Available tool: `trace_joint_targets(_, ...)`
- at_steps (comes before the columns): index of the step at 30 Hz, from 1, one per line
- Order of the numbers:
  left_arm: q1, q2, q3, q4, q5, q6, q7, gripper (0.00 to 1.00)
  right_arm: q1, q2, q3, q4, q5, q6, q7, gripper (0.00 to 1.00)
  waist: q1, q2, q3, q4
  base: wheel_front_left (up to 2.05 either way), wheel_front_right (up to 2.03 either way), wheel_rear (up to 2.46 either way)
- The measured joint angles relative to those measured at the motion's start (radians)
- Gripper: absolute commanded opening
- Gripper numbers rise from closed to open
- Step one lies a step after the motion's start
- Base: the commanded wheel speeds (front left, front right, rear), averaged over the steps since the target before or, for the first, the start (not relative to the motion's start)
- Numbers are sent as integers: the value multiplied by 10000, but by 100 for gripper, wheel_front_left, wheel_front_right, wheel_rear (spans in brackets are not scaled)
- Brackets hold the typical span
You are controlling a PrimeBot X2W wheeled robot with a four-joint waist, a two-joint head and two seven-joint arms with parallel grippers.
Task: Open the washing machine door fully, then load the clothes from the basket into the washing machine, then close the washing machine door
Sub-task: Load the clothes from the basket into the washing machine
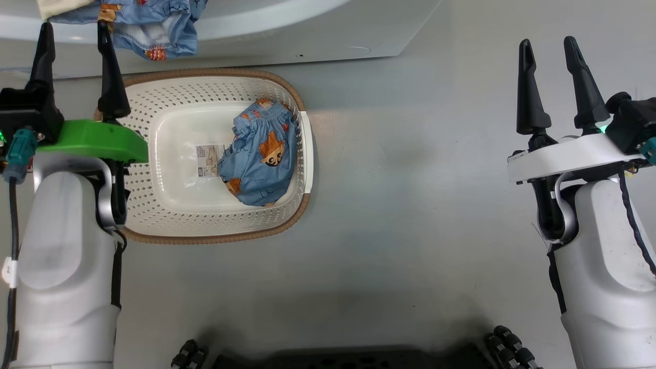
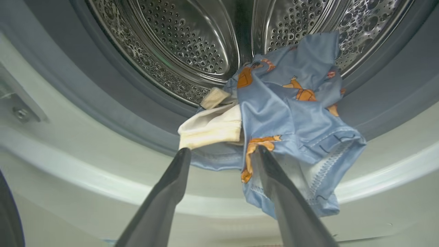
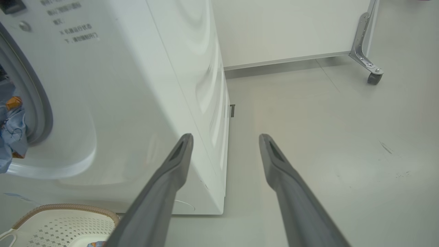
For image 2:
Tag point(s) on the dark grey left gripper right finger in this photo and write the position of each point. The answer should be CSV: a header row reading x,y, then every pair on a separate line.
x,y
295,216

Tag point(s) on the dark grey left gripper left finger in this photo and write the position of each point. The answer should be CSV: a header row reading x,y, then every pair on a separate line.
x,y
161,206

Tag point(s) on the cream cloth piece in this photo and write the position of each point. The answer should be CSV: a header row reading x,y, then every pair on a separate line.
x,y
212,127

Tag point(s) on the blue cartoon print garment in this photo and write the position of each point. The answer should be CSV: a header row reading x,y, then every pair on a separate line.
x,y
291,116

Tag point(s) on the white front-load washing machine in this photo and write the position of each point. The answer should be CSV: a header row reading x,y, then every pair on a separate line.
x,y
85,164

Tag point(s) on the grey rubber door seal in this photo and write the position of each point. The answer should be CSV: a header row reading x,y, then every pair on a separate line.
x,y
103,99

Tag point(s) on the steel perforated washer drum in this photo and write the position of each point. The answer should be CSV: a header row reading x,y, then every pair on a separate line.
x,y
178,37

